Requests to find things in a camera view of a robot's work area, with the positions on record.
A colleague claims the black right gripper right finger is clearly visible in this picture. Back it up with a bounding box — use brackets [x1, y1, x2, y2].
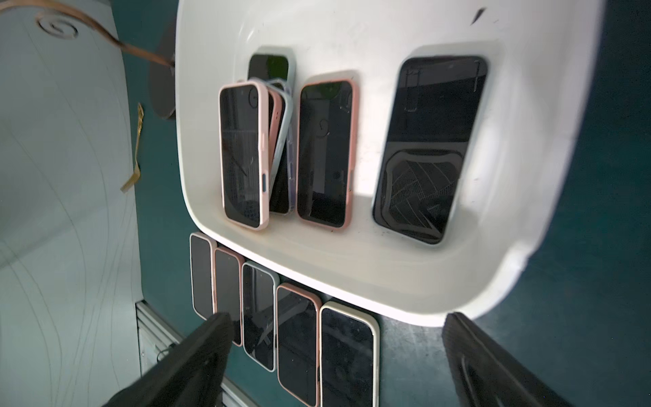
[442, 312, 571, 406]

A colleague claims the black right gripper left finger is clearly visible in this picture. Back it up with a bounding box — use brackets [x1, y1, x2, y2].
[106, 312, 234, 406]

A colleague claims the mint green case phone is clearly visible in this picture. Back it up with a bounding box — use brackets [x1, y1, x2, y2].
[242, 260, 280, 372]

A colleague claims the rose case phone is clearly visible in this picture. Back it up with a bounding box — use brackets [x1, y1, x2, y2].
[215, 247, 244, 347]

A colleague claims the light pink case phone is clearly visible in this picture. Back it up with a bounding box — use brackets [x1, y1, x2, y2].
[189, 232, 216, 320]

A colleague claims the cream case phone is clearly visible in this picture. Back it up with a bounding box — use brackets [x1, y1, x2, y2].
[320, 301, 380, 407]

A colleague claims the black phone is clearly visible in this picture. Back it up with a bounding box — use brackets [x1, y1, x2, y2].
[219, 79, 270, 231]
[296, 78, 359, 229]

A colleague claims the pale green case phone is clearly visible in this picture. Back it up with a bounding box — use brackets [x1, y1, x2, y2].
[372, 55, 488, 245]

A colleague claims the white plastic storage box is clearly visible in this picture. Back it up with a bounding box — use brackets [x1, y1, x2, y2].
[176, 1, 605, 327]

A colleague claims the grey case phone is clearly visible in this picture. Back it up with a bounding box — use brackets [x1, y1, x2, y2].
[253, 76, 296, 215]

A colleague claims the dark green screen phone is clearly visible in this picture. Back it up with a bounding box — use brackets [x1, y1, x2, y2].
[248, 53, 295, 84]

